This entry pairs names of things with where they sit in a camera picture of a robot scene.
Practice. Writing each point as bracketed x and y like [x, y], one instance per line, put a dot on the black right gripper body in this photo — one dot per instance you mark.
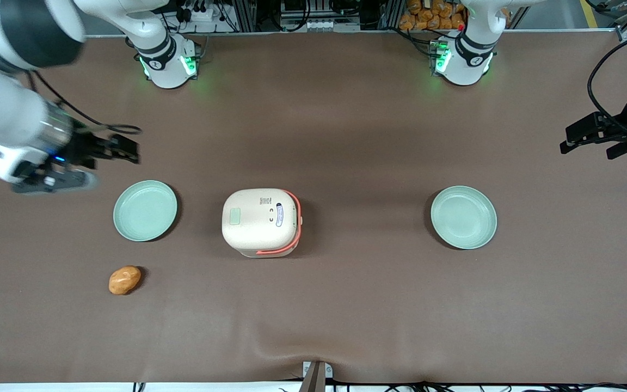
[84, 148]

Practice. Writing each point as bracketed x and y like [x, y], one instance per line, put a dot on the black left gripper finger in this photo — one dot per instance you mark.
[583, 128]
[618, 151]

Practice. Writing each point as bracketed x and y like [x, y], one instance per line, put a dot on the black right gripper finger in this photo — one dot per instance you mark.
[127, 144]
[125, 158]

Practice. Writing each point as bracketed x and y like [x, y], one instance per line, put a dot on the cream lidded lunch box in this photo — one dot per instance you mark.
[262, 220]

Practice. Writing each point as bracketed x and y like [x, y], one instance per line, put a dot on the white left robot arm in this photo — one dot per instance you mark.
[463, 65]

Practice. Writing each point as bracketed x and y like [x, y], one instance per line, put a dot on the pale green plate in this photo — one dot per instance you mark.
[463, 217]
[145, 210]

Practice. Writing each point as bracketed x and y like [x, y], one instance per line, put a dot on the orange-brown bread roll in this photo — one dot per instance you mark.
[124, 280]

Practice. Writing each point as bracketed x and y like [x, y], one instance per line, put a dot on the white power strip with plugs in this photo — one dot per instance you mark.
[204, 12]

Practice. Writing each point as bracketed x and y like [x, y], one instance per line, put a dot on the bag of orange breads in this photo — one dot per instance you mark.
[430, 16]

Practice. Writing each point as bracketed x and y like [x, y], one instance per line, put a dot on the brown table mat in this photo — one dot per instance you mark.
[346, 136]

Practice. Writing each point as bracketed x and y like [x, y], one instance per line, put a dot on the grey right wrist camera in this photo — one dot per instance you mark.
[57, 182]

